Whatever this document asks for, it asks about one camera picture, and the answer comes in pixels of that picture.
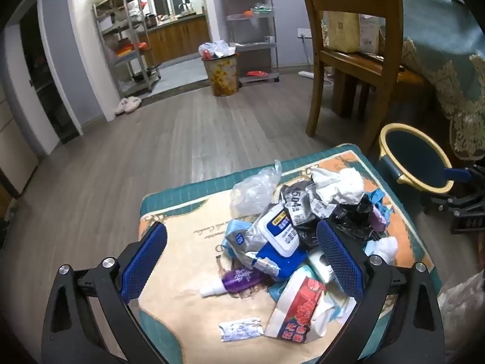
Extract light blue packet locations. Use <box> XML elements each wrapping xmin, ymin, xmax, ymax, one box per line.
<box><xmin>223</xmin><ymin>220</ymin><xmax>259</xmax><ymax>258</ymax></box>

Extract teal embroidered tablecloth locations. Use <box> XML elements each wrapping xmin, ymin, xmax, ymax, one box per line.
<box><xmin>400</xmin><ymin>0</ymin><xmax>485</xmax><ymax>162</ymax></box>

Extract wooden kitchen cabinet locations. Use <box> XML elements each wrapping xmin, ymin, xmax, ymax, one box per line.
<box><xmin>140</xmin><ymin>14</ymin><xmax>211</xmax><ymax>65</ymax></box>

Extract white plastic bags of rubbish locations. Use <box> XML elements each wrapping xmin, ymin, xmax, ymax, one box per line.
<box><xmin>199</xmin><ymin>40</ymin><xmax>237</xmax><ymax>60</ymax></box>

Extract wooden chair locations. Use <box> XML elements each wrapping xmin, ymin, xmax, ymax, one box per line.
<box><xmin>296</xmin><ymin>0</ymin><xmax>425</xmax><ymax>152</ymax></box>

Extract white wipes packet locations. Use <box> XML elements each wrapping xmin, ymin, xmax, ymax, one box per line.
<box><xmin>307</xmin><ymin>250</ymin><xmax>339</xmax><ymax>285</ymax></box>

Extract metal shelf rack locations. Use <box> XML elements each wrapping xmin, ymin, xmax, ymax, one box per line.
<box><xmin>93</xmin><ymin>0</ymin><xmax>162</xmax><ymax>97</ymax></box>

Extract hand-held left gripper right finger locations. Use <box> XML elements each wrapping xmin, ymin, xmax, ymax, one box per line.
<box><xmin>316</xmin><ymin>218</ymin><xmax>446</xmax><ymax>364</ymax></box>

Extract large white crumpled tissue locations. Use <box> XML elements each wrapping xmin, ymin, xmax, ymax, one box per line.
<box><xmin>311</xmin><ymin>167</ymin><xmax>365</xmax><ymax>207</ymax></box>

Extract black plastic bag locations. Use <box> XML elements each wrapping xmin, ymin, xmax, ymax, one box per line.
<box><xmin>329</xmin><ymin>197</ymin><xmax>374</xmax><ymax>243</ymax></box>

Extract small printed foil wrapper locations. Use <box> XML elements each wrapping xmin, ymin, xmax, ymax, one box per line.
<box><xmin>219</xmin><ymin>316</ymin><xmax>263</xmax><ymax>342</ymax></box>

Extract blue bin with yellow rim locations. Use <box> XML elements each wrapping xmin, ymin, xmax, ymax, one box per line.
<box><xmin>379</xmin><ymin>123</ymin><xmax>455</xmax><ymax>194</ymax></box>

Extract floral trash bin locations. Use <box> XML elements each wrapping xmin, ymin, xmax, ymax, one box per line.
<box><xmin>202</xmin><ymin>53</ymin><xmax>240</xmax><ymax>97</ymax></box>

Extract clear plastic bag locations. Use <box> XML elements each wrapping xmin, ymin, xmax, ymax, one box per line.
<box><xmin>230</xmin><ymin>160</ymin><xmax>283</xmax><ymax>217</ymax></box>

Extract small white crumpled tissue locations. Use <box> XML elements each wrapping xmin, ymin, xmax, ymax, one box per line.
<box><xmin>366</xmin><ymin>237</ymin><xmax>398</xmax><ymax>263</ymax></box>

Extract purple spray bottle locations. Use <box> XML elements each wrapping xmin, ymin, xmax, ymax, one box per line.
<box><xmin>199</xmin><ymin>267</ymin><xmax>264</xmax><ymax>298</ymax></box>

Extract cream paper bag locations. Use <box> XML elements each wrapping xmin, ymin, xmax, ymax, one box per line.
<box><xmin>322</xmin><ymin>0</ymin><xmax>381</xmax><ymax>54</ymax></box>

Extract person's white fluffy clothing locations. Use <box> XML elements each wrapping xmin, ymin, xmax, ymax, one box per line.
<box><xmin>436</xmin><ymin>273</ymin><xmax>485</xmax><ymax>353</ymax></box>

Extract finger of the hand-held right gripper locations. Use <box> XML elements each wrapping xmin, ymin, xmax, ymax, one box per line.
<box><xmin>441</xmin><ymin>165</ymin><xmax>485</xmax><ymax>184</ymax></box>
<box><xmin>430</xmin><ymin>193</ymin><xmax>485</xmax><ymax>213</ymax></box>

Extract grey printed foil wrapper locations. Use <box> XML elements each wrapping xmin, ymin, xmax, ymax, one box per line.
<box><xmin>280</xmin><ymin>182</ymin><xmax>338</xmax><ymax>243</ymax></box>

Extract printed teal cushion mat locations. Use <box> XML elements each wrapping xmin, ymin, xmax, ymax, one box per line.
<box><xmin>138</xmin><ymin>143</ymin><xmax>442</xmax><ymax>364</ymax></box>

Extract red tissue packet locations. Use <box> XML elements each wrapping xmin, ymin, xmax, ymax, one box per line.
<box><xmin>264</xmin><ymin>275</ymin><xmax>328</xmax><ymax>344</ymax></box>

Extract grey trolley shelf rack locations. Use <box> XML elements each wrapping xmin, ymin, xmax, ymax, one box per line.
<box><xmin>221</xmin><ymin>0</ymin><xmax>280</xmax><ymax>84</ymax></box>

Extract blue face mask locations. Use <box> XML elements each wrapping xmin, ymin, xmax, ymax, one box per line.
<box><xmin>369</xmin><ymin>191</ymin><xmax>388</xmax><ymax>213</ymax></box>
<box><xmin>314</xmin><ymin>294</ymin><xmax>359</xmax><ymax>336</ymax></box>

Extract purple wrapper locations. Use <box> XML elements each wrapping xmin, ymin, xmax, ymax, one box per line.
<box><xmin>369</xmin><ymin>205</ymin><xmax>387</xmax><ymax>232</ymax></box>

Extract teal packet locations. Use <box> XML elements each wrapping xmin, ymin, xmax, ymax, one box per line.
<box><xmin>268</xmin><ymin>265</ymin><xmax>317</xmax><ymax>302</ymax></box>

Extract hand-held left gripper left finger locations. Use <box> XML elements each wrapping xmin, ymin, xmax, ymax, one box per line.
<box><xmin>41</xmin><ymin>221</ymin><xmax>171</xmax><ymax>364</ymax></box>

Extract blue white wet wipes pack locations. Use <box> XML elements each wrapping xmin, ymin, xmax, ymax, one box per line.
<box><xmin>244</xmin><ymin>203</ymin><xmax>308</xmax><ymax>278</ymax></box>

